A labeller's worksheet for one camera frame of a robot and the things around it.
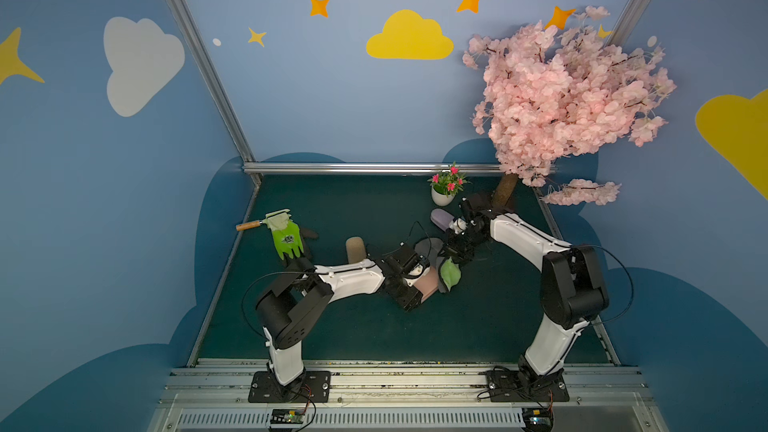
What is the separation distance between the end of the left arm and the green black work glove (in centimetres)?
40

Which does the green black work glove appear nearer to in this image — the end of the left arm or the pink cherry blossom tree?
the end of the left arm


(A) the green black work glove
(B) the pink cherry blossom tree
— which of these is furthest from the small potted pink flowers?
(A) the green black work glove

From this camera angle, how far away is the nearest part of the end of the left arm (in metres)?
0.69

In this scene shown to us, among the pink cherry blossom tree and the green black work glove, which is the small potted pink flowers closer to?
the pink cherry blossom tree

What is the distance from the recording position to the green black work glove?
1.00m

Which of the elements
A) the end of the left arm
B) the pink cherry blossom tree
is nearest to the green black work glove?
the end of the left arm
